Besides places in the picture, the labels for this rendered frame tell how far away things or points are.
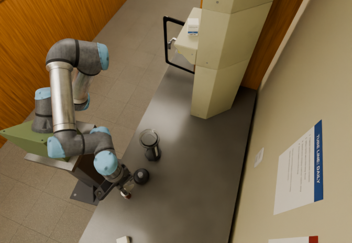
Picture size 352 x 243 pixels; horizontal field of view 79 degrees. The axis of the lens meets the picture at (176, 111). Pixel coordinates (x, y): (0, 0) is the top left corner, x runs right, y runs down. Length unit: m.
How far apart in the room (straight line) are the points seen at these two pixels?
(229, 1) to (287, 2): 0.47
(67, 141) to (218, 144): 0.89
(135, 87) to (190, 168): 1.78
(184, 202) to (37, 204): 1.66
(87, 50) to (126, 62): 2.23
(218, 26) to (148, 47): 2.50
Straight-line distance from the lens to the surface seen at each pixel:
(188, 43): 1.05
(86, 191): 2.38
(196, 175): 1.29
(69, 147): 0.82
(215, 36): 0.95
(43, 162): 1.53
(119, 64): 3.19
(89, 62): 0.98
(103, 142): 0.84
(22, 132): 1.37
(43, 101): 1.31
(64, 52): 0.95
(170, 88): 1.58
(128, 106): 2.69
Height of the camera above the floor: 2.18
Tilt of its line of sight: 57 degrees down
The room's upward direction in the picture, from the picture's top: straight up
